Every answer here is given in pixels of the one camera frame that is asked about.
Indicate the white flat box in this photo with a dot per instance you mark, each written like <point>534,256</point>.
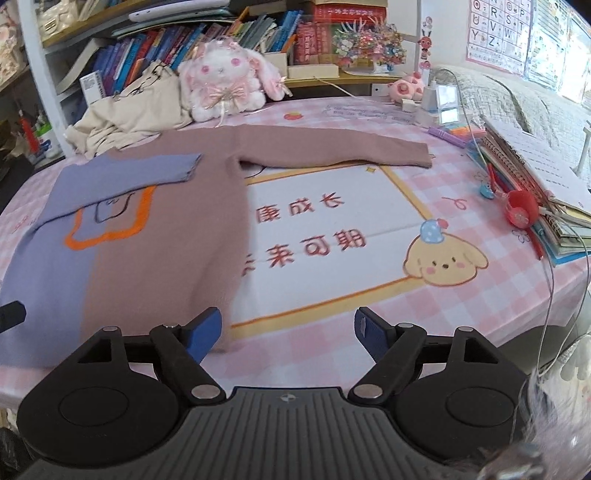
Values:
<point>311,70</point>

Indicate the grey quilted blanket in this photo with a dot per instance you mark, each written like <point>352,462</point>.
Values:
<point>517,97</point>

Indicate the beige garment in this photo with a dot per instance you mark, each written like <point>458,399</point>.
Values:
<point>134,106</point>

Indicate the alphabet wall poster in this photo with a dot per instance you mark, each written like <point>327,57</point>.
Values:
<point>498,32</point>

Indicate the colourful wall poster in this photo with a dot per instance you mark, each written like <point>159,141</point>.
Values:
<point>561,46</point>

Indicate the white pink bunny plush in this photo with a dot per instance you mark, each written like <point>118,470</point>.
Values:
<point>221,76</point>

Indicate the pink checked printed table cover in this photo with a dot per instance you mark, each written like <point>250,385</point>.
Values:
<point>351,286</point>

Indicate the colourful flower bouquet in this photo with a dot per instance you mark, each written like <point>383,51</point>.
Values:
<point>367,44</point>

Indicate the white bookshelf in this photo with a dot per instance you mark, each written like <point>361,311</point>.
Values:
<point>32,41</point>

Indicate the row of books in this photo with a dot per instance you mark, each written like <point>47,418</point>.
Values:
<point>152,50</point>

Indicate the mauve and lavender sweater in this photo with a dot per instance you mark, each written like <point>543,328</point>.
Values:
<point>184,230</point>

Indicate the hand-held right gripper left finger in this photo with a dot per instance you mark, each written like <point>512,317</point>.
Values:
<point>205,334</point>

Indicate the red printed box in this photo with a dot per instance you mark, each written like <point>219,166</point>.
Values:
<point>314,44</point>

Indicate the cartoon figure sticker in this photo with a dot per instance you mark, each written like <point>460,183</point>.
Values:
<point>425,44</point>

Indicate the white charger plug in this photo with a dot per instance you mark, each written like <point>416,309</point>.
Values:
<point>427,99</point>

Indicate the stack of notebooks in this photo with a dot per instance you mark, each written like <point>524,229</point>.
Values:
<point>535,166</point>

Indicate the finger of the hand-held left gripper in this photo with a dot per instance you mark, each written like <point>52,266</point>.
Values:
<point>11,316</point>

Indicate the pink pig plush toy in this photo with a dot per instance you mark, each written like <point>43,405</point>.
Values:
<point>406,87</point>

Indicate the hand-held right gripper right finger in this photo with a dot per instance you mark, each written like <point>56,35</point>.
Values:
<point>374,339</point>

